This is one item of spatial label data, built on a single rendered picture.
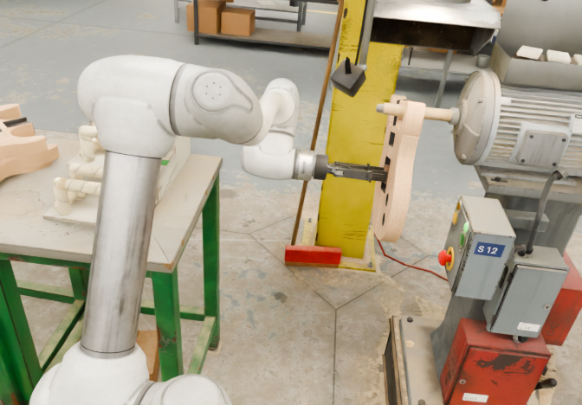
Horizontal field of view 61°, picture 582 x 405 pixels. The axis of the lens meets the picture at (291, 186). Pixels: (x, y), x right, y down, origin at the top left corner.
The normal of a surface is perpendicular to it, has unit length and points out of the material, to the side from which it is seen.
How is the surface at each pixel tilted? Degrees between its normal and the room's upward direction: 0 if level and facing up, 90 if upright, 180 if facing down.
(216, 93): 53
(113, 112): 69
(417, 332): 24
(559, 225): 90
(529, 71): 90
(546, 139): 90
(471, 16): 38
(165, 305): 90
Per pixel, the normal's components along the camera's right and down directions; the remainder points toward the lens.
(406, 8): 0.00, -0.36
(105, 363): 0.32, -0.55
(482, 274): -0.10, 0.51
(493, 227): 0.07, -0.85
